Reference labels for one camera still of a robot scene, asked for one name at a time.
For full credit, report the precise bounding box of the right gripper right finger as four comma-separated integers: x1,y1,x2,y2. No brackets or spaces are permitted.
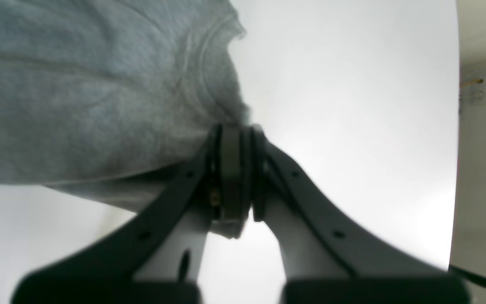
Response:
250,125,470,304

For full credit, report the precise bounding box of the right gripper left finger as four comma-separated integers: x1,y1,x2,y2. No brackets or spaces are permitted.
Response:
11,126,243,304

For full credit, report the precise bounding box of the grey T-shirt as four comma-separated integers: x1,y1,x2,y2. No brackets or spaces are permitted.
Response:
0,0,249,212

